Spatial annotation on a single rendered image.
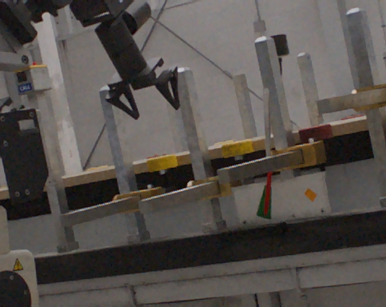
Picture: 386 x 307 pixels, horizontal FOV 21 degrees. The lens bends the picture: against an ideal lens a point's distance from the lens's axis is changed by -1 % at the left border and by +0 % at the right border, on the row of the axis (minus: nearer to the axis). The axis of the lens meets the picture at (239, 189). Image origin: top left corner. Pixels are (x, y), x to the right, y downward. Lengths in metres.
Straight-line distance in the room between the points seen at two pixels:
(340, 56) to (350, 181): 7.62
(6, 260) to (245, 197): 0.86
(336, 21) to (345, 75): 0.52
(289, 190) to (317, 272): 0.21
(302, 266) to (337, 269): 0.10
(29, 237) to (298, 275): 1.10
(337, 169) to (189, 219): 0.49
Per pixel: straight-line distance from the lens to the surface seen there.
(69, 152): 4.21
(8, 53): 1.75
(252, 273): 2.62
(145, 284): 2.84
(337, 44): 10.26
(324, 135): 2.52
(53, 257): 2.97
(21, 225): 3.38
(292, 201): 2.49
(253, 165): 2.28
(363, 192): 2.65
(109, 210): 2.65
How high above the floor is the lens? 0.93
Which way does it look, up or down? 3 degrees down
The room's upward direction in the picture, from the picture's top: 12 degrees counter-clockwise
